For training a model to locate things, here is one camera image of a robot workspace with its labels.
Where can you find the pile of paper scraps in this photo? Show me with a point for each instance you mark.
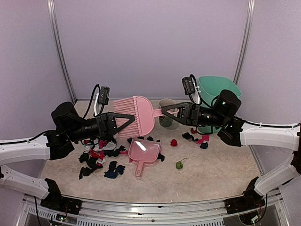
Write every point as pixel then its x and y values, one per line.
pixel 96 151

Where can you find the aluminium corner post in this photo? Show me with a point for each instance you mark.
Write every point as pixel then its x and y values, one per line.
pixel 245 40
pixel 59 49

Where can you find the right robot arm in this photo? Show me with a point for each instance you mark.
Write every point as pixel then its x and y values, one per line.
pixel 235 131

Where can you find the mint green waste bin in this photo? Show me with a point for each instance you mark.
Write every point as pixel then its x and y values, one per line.
pixel 211 86

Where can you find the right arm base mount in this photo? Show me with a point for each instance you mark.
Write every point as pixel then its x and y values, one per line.
pixel 249 200

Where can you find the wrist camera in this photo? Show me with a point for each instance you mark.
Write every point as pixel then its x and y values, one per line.
pixel 101 99
pixel 191 89

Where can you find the left aluminium corner post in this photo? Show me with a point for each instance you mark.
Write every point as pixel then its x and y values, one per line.
pixel 59 49

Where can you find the beige printed cup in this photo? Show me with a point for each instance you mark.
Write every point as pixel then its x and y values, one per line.
pixel 165 121

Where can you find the pink and blue scraps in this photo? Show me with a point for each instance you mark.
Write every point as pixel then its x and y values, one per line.
pixel 202 142

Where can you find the red paper scrap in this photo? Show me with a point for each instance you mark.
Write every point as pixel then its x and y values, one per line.
pixel 174 143

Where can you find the right aluminium corner post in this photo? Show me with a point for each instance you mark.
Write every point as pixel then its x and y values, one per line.
pixel 245 40

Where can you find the aluminium front rail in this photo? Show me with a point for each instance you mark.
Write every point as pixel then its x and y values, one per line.
pixel 201 213

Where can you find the green paper scrap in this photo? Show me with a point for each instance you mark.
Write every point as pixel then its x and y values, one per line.
pixel 179 164

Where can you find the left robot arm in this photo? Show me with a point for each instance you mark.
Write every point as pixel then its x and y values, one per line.
pixel 53 145

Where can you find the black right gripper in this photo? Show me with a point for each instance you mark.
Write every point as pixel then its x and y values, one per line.
pixel 188 114

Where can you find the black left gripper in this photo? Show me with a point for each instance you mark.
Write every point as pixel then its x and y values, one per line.
pixel 108 127

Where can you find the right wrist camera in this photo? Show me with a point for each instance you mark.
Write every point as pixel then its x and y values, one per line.
pixel 191 89

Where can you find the black paper scrap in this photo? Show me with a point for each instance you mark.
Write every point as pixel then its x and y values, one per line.
pixel 86 171

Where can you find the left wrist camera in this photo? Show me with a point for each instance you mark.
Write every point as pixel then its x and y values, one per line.
pixel 101 99

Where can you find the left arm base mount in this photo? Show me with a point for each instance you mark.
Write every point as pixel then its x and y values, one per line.
pixel 56 201

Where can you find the dark blue paper scrap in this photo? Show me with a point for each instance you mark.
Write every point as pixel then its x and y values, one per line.
pixel 114 170

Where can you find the pink dustpan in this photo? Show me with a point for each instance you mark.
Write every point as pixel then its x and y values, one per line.
pixel 143 152

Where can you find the pink hand brush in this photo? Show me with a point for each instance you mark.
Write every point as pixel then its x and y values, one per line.
pixel 141 108

